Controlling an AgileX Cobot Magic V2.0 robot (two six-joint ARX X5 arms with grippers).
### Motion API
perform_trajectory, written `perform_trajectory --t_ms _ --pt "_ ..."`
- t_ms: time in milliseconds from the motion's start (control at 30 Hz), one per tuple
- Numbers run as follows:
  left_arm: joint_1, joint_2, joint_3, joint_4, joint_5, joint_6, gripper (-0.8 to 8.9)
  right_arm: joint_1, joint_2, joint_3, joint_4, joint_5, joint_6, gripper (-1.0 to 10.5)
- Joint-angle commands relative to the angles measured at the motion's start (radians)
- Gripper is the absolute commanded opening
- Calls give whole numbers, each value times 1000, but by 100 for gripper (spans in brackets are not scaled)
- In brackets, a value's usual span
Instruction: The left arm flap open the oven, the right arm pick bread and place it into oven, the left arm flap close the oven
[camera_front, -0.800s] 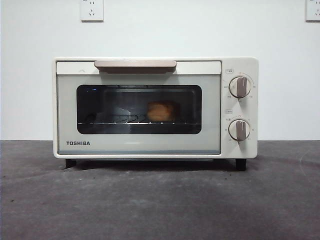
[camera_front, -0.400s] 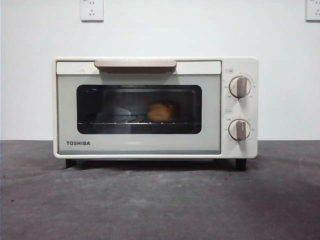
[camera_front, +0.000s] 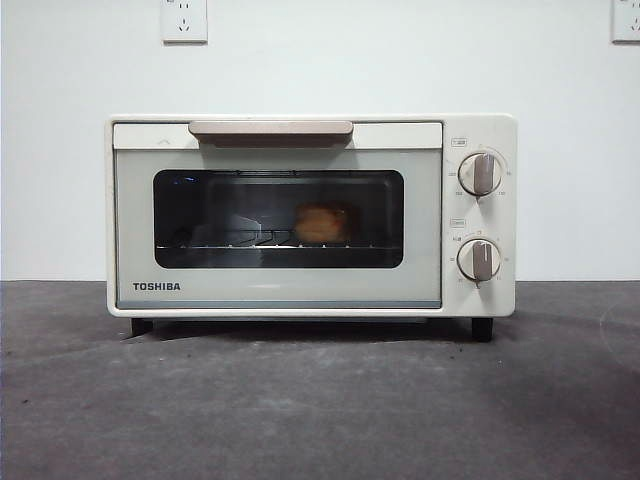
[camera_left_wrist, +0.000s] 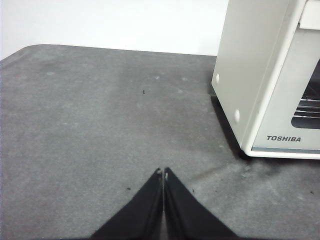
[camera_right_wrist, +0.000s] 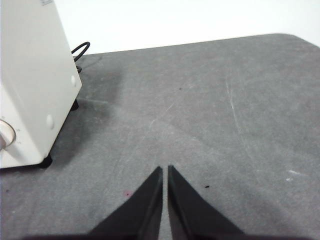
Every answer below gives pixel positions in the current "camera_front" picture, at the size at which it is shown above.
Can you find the cream Toshiba toaster oven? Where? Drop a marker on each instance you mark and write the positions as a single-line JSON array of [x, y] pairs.
[[505, 215]]

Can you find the white wall socket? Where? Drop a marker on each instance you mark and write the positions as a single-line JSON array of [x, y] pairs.
[[184, 22], [626, 20]]

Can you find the orange-brown bread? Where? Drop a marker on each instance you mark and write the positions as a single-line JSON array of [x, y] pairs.
[[325, 222]]

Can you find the cream oven knob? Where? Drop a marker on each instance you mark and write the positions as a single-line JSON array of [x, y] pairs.
[[480, 260], [481, 173]]

